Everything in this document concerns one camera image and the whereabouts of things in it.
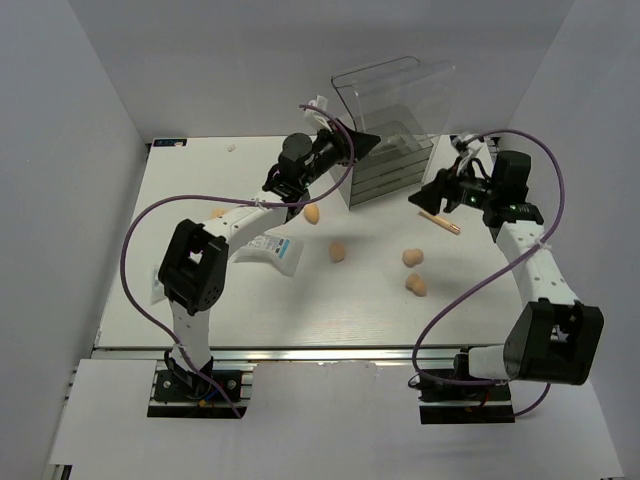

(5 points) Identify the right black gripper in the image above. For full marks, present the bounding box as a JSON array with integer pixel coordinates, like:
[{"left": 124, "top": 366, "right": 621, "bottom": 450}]
[{"left": 407, "top": 157, "right": 497, "bottom": 217}]

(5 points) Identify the clear acrylic organizer box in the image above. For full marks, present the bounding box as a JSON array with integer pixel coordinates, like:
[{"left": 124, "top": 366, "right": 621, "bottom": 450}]
[{"left": 331, "top": 56, "right": 456, "bottom": 210}]

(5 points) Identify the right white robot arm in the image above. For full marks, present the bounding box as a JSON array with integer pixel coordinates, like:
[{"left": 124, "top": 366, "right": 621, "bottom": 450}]
[{"left": 409, "top": 151, "right": 604, "bottom": 399}]

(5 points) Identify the beige rose-gold lipstick pen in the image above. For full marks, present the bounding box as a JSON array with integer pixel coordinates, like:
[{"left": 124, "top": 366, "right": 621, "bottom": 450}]
[{"left": 419, "top": 210, "right": 461, "bottom": 235}]

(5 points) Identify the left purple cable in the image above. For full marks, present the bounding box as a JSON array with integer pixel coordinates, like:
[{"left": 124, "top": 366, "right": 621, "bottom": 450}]
[{"left": 121, "top": 103, "right": 357, "bottom": 419}]

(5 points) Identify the purple cable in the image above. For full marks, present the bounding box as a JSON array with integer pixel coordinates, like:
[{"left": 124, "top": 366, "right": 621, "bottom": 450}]
[
  {"left": 410, "top": 129, "right": 568, "bottom": 417},
  {"left": 121, "top": 103, "right": 357, "bottom": 419}
]

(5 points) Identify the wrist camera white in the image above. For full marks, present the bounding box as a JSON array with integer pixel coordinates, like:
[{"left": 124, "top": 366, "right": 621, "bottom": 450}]
[
  {"left": 303, "top": 95, "right": 336, "bottom": 132},
  {"left": 450, "top": 134, "right": 482, "bottom": 176}
]

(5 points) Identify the beige makeup sponge right upper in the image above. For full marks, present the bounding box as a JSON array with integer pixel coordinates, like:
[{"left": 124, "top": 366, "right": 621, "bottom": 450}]
[{"left": 402, "top": 248, "right": 424, "bottom": 268}]

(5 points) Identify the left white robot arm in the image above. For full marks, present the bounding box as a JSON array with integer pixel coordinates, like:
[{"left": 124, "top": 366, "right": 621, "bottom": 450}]
[{"left": 159, "top": 127, "right": 381, "bottom": 399}]

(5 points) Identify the white blue sachet packet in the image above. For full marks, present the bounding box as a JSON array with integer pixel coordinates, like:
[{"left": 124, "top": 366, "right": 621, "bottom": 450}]
[{"left": 232, "top": 233, "right": 304, "bottom": 277}]

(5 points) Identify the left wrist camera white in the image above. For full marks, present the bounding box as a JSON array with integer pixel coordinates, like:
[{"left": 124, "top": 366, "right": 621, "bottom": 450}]
[{"left": 303, "top": 95, "right": 336, "bottom": 132}]

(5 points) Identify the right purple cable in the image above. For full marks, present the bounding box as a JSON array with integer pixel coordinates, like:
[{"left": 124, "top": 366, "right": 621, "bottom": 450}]
[{"left": 410, "top": 129, "right": 568, "bottom": 417}]

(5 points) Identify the aluminium rail front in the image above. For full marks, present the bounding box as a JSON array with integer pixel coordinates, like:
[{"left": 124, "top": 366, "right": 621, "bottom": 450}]
[{"left": 92, "top": 344, "right": 474, "bottom": 364}]

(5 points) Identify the beige makeup sponge right lower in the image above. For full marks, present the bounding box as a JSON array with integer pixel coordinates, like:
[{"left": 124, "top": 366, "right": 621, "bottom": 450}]
[{"left": 405, "top": 273, "right": 427, "bottom": 297}]

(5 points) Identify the beige makeup sponge centre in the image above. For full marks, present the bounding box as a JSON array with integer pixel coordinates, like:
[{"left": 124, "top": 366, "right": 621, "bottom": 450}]
[{"left": 329, "top": 242, "right": 346, "bottom": 263}]

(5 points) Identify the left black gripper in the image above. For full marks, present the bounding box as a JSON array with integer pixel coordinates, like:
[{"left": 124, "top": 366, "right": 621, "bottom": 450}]
[{"left": 299, "top": 119, "right": 379, "bottom": 188}]

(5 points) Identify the left blue table label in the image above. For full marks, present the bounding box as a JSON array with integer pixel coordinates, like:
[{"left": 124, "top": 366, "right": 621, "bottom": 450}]
[{"left": 151, "top": 138, "right": 187, "bottom": 148}]

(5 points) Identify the beige makeup sponge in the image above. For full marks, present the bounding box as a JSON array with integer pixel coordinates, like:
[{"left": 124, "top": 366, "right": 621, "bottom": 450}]
[
  {"left": 402, "top": 248, "right": 424, "bottom": 268},
  {"left": 329, "top": 242, "right": 346, "bottom": 263},
  {"left": 304, "top": 204, "right": 320, "bottom": 225},
  {"left": 405, "top": 273, "right": 427, "bottom": 297}
]

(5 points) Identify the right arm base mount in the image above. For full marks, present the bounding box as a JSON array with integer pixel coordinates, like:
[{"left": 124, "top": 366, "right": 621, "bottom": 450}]
[{"left": 407, "top": 374, "right": 515, "bottom": 425}]

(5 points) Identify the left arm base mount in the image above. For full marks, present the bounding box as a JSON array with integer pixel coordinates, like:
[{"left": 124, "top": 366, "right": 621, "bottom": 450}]
[{"left": 147, "top": 362, "right": 253, "bottom": 420}]

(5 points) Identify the beige makeup sponge far left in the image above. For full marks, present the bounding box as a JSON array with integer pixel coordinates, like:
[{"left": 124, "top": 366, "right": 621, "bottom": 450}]
[{"left": 304, "top": 204, "right": 320, "bottom": 225}]

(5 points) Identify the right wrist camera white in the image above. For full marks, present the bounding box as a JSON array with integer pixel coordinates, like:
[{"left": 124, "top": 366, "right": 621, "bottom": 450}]
[{"left": 450, "top": 134, "right": 482, "bottom": 176}]

